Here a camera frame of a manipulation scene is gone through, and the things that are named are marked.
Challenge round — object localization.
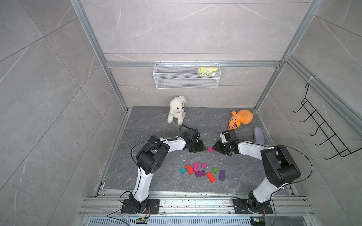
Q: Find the red block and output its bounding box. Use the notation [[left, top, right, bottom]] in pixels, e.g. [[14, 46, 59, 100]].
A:
[[186, 165, 194, 175], [206, 172, 216, 183]]

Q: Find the purple block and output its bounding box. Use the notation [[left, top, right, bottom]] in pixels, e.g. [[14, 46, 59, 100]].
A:
[[219, 170, 226, 181], [195, 170, 206, 178]]

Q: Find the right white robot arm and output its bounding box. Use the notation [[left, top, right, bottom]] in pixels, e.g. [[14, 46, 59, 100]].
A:
[[213, 141, 301, 213]]

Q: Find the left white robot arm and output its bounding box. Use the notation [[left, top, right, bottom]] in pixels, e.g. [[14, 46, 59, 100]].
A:
[[129, 136, 206, 213]]

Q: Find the upright magenta block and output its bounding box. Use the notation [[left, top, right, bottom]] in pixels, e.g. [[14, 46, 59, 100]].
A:
[[193, 162, 199, 172]]

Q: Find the teal cube block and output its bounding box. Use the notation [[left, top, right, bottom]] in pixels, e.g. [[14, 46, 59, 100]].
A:
[[180, 168, 187, 174]]

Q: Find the purple block flat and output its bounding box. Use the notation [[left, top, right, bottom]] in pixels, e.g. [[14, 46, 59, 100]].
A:
[[195, 170, 206, 178]]

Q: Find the light green cube block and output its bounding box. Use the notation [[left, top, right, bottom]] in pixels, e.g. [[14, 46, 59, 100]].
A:
[[212, 167, 219, 174]]

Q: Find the purple glasses case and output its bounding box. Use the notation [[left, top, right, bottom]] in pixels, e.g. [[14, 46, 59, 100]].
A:
[[254, 127, 265, 145]]

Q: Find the orange toy watering can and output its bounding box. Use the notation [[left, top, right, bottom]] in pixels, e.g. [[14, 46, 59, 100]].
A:
[[228, 109, 253, 130]]

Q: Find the white plush dog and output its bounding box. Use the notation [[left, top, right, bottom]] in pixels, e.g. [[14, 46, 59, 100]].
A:
[[167, 96, 187, 125]]

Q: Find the yellow packet in basket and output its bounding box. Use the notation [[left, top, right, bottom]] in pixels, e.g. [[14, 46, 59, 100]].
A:
[[197, 67, 219, 77]]

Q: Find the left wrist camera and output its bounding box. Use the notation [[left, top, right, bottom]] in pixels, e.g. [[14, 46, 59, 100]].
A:
[[183, 128, 200, 142]]

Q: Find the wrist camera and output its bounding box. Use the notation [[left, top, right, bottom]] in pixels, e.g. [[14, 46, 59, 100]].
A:
[[220, 130, 239, 143], [183, 128, 200, 142]]

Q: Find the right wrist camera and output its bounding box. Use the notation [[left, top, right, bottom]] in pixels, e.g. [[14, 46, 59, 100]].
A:
[[220, 130, 239, 143]]

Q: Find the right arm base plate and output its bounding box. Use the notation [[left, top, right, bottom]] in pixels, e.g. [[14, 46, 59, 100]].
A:
[[232, 197, 273, 214]]

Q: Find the white wire mesh basket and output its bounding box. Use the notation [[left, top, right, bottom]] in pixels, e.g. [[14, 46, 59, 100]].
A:
[[153, 62, 221, 89]]

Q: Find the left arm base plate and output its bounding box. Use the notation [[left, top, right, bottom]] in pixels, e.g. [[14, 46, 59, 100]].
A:
[[121, 199, 160, 215]]

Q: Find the aluminium mounting rail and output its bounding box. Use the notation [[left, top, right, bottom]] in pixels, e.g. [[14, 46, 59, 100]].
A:
[[76, 190, 319, 226]]

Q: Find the black wire hook rack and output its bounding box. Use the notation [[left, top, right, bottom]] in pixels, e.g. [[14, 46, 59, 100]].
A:
[[293, 83, 362, 160]]

